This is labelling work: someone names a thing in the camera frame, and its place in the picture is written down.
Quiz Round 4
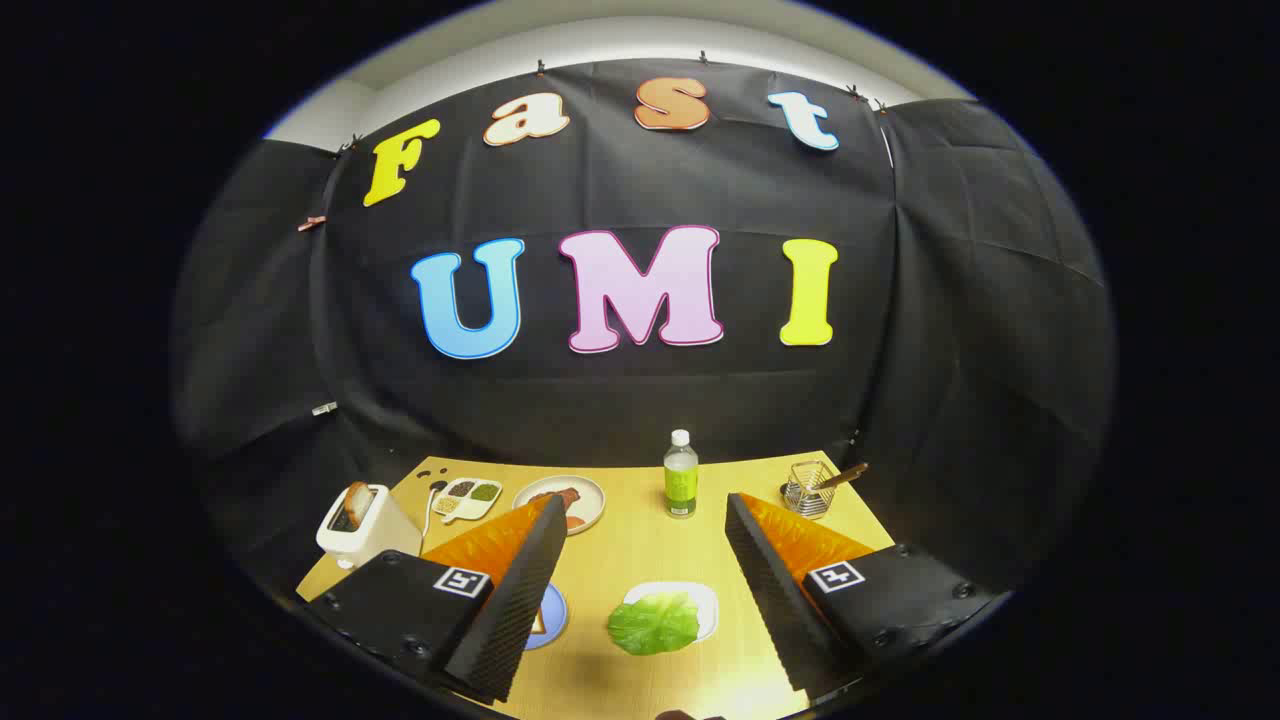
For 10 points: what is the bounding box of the green lettuce leaf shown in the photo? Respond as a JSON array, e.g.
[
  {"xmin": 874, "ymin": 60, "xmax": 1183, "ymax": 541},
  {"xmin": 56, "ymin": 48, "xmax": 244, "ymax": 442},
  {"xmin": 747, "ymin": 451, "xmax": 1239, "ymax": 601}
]
[{"xmin": 607, "ymin": 592, "xmax": 701, "ymax": 657}]

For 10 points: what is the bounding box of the white toaster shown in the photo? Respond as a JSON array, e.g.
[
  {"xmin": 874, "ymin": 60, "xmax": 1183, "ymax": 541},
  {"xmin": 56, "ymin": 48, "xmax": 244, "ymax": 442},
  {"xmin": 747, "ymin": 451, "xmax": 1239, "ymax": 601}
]
[{"xmin": 316, "ymin": 483, "xmax": 423, "ymax": 569}]

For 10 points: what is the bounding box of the clear bottle with green label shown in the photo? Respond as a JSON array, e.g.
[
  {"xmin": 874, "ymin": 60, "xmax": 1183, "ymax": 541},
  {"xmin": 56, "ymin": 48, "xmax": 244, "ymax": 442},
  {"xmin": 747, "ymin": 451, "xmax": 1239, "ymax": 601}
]
[{"xmin": 663, "ymin": 429, "xmax": 699, "ymax": 519}]

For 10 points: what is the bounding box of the white round plate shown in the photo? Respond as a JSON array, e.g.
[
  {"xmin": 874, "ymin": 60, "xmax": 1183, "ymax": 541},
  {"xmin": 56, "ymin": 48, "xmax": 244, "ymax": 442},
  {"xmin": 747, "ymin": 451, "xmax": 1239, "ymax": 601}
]
[{"xmin": 513, "ymin": 474, "xmax": 607, "ymax": 537}]

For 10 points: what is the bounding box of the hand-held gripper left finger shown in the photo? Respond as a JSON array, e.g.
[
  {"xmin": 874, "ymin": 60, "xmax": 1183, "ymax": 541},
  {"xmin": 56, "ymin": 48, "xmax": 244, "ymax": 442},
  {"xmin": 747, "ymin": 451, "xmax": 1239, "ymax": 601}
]
[{"xmin": 305, "ymin": 493, "xmax": 569, "ymax": 704}]

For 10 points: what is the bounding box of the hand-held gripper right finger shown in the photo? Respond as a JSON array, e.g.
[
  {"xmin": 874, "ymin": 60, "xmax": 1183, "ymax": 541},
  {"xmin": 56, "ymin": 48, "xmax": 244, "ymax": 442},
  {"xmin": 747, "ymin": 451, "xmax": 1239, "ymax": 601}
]
[{"xmin": 725, "ymin": 492, "xmax": 1011, "ymax": 701}]

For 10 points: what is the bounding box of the white square plate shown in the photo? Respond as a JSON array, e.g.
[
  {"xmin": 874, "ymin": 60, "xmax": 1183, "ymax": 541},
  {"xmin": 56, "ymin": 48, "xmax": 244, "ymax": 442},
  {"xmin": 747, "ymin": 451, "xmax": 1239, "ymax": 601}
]
[{"xmin": 622, "ymin": 581, "xmax": 719, "ymax": 643}]

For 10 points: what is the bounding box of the blue round plate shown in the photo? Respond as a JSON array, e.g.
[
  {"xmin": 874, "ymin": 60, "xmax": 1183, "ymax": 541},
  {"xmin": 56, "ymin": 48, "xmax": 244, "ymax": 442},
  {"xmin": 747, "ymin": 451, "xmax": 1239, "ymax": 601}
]
[{"xmin": 522, "ymin": 582, "xmax": 569, "ymax": 651}]

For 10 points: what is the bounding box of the wire utensil holder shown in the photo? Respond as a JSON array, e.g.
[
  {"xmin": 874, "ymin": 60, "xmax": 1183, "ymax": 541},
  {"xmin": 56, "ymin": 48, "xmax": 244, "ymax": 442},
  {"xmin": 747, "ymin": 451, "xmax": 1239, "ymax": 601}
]
[{"xmin": 783, "ymin": 460, "xmax": 837, "ymax": 519}]

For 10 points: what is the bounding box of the black backdrop cloth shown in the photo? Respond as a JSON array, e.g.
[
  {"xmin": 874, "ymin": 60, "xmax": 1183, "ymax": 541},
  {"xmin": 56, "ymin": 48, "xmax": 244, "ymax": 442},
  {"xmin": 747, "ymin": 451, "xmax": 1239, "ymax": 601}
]
[{"xmin": 170, "ymin": 58, "xmax": 1116, "ymax": 601}]

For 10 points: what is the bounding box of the white divided seasoning dish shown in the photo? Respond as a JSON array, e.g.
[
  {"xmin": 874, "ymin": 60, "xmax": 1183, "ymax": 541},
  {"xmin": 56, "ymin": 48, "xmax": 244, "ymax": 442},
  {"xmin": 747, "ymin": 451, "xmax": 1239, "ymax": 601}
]
[{"xmin": 432, "ymin": 477, "xmax": 503, "ymax": 524}]

